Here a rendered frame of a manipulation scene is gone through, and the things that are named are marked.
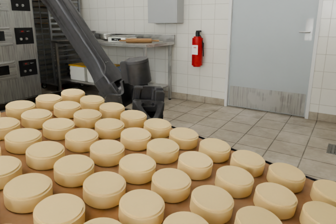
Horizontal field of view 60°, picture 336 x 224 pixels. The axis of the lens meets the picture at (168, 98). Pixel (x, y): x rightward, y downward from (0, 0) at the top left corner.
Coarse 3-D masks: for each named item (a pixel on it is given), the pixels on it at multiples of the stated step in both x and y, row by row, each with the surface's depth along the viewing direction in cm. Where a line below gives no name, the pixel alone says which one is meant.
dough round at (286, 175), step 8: (272, 168) 41; (280, 168) 42; (288, 168) 42; (296, 168) 42; (272, 176) 40; (280, 176) 40; (288, 176) 40; (296, 176) 40; (304, 176) 41; (280, 184) 39; (288, 184) 39; (296, 184) 39
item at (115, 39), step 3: (117, 36) 426; (120, 36) 423; (123, 36) 421; (126, 36) 419; (129, 36) 439; (132, 36) 439; (135, 36) 440; (108, 39) 425; (111, 39) 422; (114, 39) 420; (117, 39) 418; (120, 39) 416; (123, 39) 414
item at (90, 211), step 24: (72, 120) 54; (0, 144) 44; (24, 168) 39; (96, 168) 40; (216, 168) 44; (264, 168) 45; (0, 192) 34; (72, 192) 35; (0, 216) 30; (24, 216) 31; (96, 216) 32
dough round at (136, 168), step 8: (120, 160) 40; (128, 160) 39; (136, 160) 40; (144, 160) 40; (152, 160) 40; (120, 168) 38; (128, 168) 38; (136, 168) 38; (144, 168) 38; (152, 168) 39; (128, 176) 37; (136, 176) 37; (144, 176) 38
